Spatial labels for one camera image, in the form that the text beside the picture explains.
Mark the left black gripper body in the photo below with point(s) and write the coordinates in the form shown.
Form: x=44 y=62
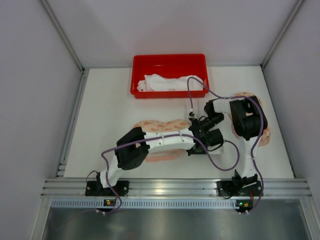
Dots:
x=200 y=146

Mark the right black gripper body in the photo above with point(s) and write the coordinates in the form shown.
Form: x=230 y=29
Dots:
x=208 y=107

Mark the pink floral laundry bag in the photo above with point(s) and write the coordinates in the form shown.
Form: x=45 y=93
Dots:
x=265 y=138
x=154 y=126

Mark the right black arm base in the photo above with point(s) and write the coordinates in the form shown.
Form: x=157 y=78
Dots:
x=228 y=189

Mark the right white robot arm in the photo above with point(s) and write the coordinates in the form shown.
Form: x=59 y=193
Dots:
x=248 y=122

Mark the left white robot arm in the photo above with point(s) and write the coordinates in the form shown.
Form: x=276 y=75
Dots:
x=134 y=147

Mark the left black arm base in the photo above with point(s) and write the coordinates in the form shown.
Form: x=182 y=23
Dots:
x=94 y=189

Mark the red plastic bin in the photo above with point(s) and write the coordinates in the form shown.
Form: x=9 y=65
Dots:
x=169 y=66

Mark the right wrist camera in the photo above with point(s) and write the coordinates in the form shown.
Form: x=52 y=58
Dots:
x=191 y=115

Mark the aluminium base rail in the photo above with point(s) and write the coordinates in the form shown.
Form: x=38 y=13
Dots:
x=168 y=194

